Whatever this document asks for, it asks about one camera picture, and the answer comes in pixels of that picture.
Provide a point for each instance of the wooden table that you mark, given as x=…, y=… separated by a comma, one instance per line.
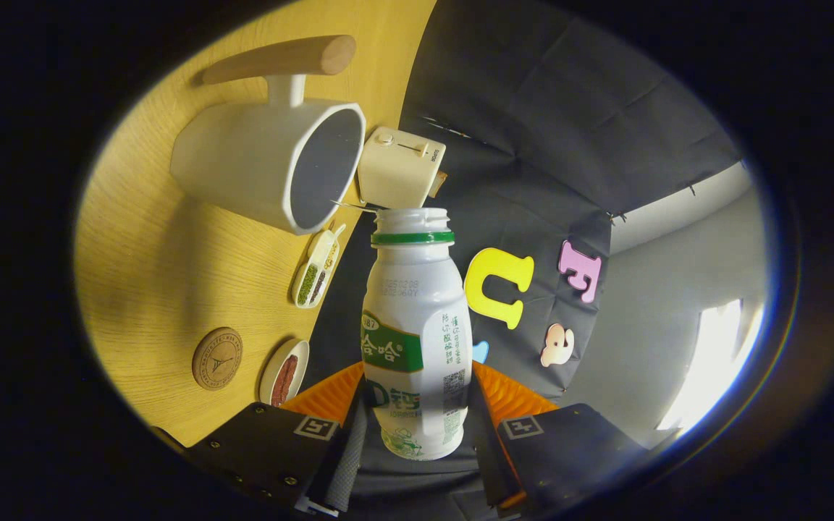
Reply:
x=156, y=275

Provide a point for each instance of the red meat slices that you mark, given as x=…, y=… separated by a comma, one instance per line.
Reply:
x=284, y=380

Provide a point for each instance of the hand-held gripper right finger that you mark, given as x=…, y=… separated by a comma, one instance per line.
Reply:
x=486, y=463

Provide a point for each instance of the cream toaster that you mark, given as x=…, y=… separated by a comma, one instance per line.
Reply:
x=395, y=170

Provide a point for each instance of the white round plate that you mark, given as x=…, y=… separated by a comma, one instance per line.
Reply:
x=300, y=354

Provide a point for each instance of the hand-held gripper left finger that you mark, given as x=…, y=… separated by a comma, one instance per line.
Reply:
x=344, y=470

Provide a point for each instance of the toast slice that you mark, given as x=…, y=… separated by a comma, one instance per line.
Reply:
x=438, y=184

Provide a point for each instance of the black backdrop cloth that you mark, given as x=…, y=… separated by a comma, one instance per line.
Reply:
x=569, y=108

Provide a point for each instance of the white juice bottle green label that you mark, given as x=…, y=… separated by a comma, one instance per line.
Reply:
x=410, y=311

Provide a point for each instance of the white divided dish with beans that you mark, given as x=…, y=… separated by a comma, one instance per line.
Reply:
x=313, y=275

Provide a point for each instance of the bright ceiling light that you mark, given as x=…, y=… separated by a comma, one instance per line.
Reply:
x=714, y=362

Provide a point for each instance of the round cork coaster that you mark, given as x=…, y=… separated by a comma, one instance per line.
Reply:
x=217, y=359

